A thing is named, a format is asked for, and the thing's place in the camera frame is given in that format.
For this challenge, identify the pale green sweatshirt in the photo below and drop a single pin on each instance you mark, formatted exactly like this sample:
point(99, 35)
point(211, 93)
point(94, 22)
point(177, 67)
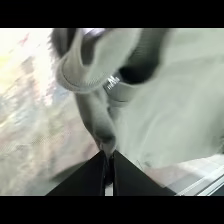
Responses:
point(173, 116)

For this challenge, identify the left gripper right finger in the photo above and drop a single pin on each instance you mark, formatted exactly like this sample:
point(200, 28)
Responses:
point(133, 181)

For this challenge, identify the silver frame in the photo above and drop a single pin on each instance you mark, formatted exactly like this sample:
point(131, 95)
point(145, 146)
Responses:
point(213, 185)

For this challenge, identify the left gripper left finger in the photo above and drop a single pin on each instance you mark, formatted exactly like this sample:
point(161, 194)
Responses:
point(86, 181)

